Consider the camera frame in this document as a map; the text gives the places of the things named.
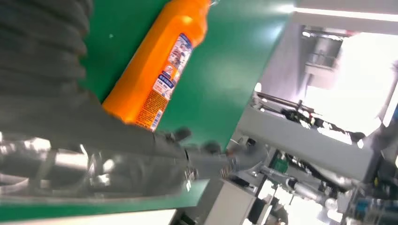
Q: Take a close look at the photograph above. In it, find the grey white machine base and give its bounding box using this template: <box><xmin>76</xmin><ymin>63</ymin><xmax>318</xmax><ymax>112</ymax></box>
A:
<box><xmin>227</xmin><ymin>90</ymin><xmax>398</xmax><ymax>225</ymax></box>

